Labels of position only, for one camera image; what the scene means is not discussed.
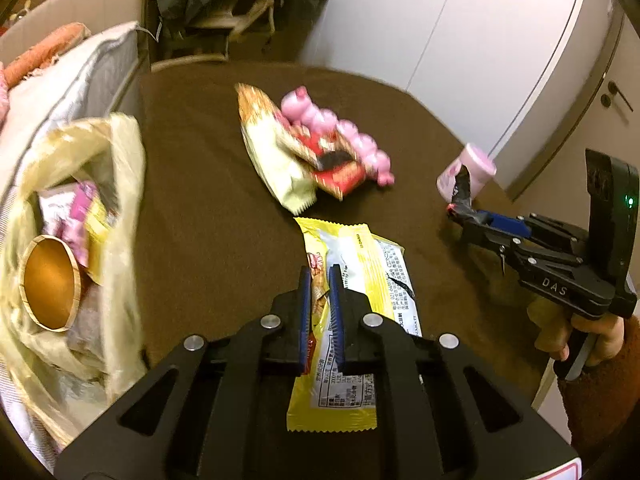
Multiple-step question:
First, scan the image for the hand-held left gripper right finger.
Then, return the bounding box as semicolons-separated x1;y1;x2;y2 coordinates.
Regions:
327;263;581;480

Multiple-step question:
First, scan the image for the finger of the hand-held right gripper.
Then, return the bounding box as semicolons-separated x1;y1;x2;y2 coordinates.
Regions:
475;209;592;262
447;205;619;312

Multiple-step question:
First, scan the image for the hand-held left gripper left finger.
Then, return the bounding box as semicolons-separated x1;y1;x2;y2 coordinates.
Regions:
54;265;313;480

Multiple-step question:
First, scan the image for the yellow white snack packet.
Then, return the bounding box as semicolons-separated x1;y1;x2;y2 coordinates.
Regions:
286;216;423;433

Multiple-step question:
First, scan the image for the yellow plastic bag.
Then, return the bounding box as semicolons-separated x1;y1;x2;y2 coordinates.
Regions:
0;112;148;448

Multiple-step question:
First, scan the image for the yellow wrapper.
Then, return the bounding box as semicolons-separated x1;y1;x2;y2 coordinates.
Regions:
85;200;118;281

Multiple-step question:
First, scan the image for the pink wrapper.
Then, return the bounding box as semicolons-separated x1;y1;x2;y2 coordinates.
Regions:
60;182;103;268

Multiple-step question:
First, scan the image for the lilac plastic bag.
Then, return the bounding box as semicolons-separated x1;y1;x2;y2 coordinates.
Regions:
37;187;76;236

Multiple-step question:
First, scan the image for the person's right forearm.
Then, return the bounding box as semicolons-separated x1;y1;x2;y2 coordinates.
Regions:
557;315;640;461

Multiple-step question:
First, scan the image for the person's right hand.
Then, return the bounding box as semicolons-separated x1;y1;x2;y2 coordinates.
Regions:
526;292;626;368

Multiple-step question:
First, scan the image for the pink lidded container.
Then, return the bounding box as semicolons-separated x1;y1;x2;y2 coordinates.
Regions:
436;142;497;202

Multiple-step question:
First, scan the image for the wooden door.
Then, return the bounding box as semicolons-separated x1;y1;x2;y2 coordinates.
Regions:
505;10;640;206

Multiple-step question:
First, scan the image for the red black snack wrapper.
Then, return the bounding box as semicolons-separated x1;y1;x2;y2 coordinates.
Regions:
277;122;368;202

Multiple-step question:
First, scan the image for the gold cream snack wrapper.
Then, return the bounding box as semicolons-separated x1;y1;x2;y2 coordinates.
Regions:
235;83;317;213

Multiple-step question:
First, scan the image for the white wardrobe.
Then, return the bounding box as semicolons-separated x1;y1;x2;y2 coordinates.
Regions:
300;0;618;198

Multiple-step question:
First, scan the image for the office chair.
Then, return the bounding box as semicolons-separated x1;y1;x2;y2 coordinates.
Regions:
165;0;281;61

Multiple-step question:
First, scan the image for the grey white mattress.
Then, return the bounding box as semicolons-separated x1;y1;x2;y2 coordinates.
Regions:
0;21;146;461

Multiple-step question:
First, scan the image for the orange pillow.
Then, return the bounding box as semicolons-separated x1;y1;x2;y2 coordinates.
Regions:
2;22;91;88

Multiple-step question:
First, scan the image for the black door handle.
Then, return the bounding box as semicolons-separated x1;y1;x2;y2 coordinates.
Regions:
599;81;634;112

